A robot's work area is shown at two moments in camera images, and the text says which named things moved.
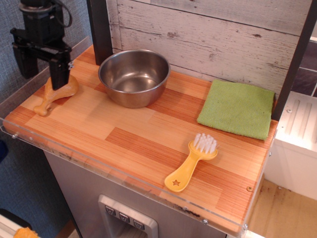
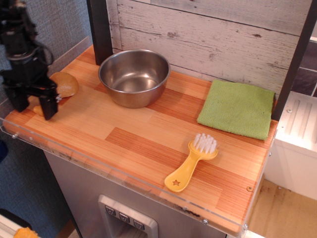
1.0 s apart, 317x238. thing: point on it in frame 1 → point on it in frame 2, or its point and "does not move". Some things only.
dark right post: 306,30 does not move
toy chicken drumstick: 51,95 does not move
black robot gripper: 43,35 → 28,74
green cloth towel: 238,107 does not move
